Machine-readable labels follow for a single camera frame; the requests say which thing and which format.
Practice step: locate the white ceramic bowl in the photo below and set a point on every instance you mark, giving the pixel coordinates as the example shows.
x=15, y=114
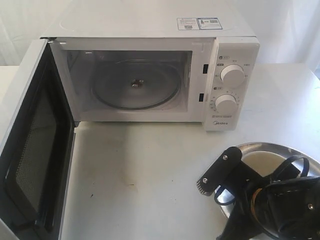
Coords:
x=264, y=163

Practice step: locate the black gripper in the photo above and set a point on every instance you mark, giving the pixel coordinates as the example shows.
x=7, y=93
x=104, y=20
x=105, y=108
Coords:
x=284, y=205

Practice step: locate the glass microwave turntable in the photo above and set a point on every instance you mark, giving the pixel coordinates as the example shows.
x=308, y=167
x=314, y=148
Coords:
x=136, y=84

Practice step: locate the round metal plate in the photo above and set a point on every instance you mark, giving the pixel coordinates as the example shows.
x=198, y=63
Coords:
x=284, y=151

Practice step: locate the lower white microwave knob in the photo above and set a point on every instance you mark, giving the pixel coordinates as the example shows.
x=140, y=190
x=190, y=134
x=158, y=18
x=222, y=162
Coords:
x=226, y=104

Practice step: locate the white microwave knob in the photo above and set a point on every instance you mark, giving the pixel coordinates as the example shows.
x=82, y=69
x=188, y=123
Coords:
x=226, y=104
x=232, y=76

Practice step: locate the white backdrop curtain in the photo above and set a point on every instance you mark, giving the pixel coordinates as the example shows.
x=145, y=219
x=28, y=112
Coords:
x=288, y=30

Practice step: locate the upper white microwave knob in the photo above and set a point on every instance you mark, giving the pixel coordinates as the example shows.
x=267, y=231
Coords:
x=232, y=76

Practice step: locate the white microwave door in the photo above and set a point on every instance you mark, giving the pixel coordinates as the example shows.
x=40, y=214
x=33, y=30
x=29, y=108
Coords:
x=36, y=145

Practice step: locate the white microwave oven body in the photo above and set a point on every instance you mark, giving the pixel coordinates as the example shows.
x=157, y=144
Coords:
x=198, y=47

